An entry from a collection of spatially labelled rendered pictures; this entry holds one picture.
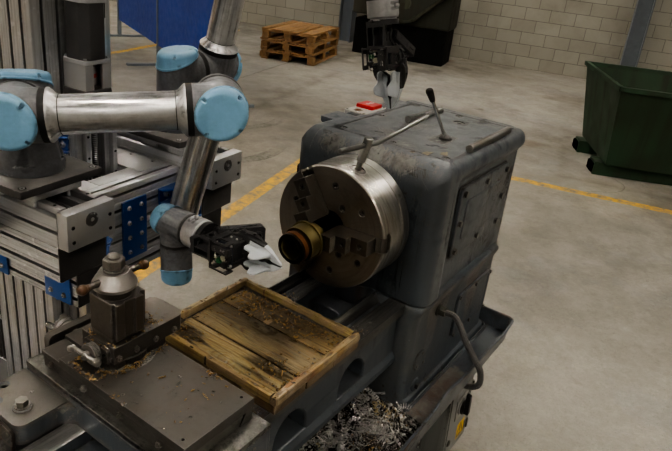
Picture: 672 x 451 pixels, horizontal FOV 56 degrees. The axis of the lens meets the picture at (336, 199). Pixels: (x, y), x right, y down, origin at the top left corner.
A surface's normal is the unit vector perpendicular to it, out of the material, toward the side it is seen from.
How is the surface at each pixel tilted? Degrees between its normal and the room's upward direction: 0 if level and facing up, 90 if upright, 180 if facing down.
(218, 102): 89
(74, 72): 90
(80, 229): 90
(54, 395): 0
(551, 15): 90
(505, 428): 0
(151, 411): 0
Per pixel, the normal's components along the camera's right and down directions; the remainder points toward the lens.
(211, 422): 0.11, -0.92
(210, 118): 0.36, 0.39
